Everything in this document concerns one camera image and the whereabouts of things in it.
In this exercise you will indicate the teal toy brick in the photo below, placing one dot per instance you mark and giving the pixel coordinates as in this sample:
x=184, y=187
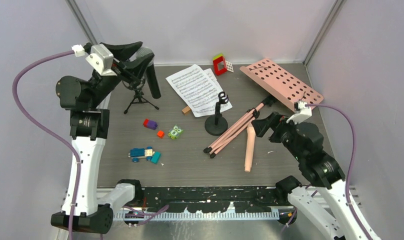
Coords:
x=155, y=157

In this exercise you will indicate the small red-orange cube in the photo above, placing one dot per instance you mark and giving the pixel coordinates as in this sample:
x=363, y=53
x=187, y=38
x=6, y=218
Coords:
x=161, y=134

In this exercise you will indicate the sheet music page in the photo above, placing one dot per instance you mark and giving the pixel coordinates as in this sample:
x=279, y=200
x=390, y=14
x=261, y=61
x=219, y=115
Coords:
x=211, y=109
x=195, y=88

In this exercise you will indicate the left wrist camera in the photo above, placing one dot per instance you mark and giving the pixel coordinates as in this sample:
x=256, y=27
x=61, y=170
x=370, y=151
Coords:
x=99, y=57

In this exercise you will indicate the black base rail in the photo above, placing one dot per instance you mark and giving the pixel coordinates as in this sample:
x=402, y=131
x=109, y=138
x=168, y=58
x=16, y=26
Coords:
x=209, y=199

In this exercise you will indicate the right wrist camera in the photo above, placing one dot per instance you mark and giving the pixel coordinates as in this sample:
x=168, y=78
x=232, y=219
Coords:
x=301, y=114

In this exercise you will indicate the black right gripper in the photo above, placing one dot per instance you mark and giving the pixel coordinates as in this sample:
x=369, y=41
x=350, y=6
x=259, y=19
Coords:
x=271, y=120

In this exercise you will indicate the purple and red brick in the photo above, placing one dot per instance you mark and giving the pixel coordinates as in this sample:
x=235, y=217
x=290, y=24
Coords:
x=150, y=124

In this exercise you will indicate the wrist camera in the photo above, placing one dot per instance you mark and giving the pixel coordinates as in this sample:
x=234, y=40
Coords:
x=301, y=114
x=99, y=57

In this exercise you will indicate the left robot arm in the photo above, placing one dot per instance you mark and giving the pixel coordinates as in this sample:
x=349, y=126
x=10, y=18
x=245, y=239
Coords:
x=82, y=211

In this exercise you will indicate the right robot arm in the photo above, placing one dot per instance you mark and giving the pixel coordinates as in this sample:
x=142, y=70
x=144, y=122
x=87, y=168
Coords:
x=344, y=220

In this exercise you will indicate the pink foam microphone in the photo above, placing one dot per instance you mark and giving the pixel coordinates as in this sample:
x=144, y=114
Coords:
x=250, y=144

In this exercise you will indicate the red toy house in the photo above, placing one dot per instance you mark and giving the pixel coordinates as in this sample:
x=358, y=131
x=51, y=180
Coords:
x=221, y=65

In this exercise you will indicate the green owl number block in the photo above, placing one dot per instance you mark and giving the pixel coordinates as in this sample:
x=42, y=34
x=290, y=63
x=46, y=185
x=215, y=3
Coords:
x=175, y=132

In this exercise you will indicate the black round-base microphone stand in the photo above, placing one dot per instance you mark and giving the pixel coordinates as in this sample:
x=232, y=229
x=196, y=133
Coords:
x=216, y=124

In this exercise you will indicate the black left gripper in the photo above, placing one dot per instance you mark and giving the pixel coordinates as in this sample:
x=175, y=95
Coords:
x=139, y=64

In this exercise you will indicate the blue toy brick car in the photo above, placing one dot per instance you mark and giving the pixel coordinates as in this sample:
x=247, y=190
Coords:
x=136, y=154

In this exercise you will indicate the black handheld microphone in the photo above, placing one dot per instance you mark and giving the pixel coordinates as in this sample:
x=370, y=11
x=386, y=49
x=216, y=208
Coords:
x=150, y=72

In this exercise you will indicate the pink music stand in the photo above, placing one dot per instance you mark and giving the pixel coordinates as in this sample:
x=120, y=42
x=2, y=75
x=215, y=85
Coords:
x=281, y=85

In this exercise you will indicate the orange wooden block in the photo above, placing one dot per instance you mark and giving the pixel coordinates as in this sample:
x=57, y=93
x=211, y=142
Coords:
x=186, y=110

